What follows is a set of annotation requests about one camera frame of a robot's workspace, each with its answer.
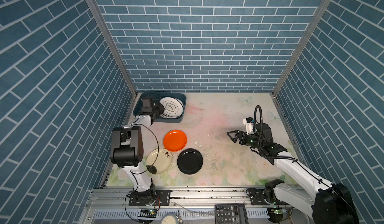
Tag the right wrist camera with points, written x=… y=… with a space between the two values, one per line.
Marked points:
x=249 y=124

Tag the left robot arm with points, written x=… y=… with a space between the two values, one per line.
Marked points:
x=127 y=147

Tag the round white clock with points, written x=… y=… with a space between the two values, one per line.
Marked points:
x=171 y=219

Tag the white plate cloud outline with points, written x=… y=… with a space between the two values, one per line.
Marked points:
x=174 y=108

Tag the black round plate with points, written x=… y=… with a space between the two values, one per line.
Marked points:
x=190 y=161

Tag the black calculator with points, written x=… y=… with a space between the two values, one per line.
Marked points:
x=231 y=214

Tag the left green circuit board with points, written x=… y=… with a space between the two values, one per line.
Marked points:
x=147 y=214

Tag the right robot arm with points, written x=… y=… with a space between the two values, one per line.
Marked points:
x=321 y=200

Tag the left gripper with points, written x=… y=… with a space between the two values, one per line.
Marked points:
x=159 y=107

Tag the teal plastic bin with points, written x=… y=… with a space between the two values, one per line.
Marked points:
x=157 y=97

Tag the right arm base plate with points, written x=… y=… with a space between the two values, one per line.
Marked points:
x=257 y=198

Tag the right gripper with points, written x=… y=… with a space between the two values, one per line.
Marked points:
x=237 y=136

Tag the cream plate with dark spot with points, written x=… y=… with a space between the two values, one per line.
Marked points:
x=159 y=161

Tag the orange plastic plate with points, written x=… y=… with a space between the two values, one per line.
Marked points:
x=175 y=140

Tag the right green circuit board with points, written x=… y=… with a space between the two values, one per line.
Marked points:
x=276 y=213

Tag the green circuit board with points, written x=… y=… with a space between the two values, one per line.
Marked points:
x=276 y=213
x=147 y=214

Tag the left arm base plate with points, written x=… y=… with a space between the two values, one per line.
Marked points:
x=149 y=198

